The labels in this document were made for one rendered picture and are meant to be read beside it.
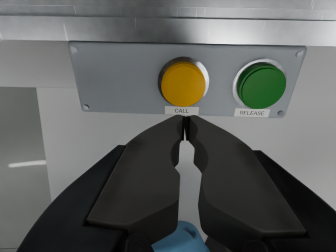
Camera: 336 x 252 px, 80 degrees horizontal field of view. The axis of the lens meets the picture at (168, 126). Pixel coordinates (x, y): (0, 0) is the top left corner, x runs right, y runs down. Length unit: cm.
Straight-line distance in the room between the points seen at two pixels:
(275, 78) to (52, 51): 28
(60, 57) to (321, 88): 37
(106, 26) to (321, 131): 35
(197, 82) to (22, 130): 159
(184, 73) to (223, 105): 5
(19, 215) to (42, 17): 229
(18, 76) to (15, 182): 176
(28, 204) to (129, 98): 209
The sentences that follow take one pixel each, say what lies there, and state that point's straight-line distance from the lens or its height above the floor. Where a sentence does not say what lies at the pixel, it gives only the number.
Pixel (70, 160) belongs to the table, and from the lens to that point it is 42.
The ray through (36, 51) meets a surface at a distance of 35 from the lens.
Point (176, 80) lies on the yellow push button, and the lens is 18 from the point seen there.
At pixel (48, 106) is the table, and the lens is 38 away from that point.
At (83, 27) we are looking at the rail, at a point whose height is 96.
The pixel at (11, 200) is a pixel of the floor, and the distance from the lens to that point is 230.
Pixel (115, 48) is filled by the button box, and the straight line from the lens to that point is 20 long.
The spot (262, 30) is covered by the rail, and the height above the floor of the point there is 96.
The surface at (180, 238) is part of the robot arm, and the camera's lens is 30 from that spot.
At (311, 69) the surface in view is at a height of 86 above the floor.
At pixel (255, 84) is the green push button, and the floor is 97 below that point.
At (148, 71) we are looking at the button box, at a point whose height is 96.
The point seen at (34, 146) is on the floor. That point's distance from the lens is 175.
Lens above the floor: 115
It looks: 61 degrees down
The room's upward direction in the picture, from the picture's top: 175 degrees counter-clockwise
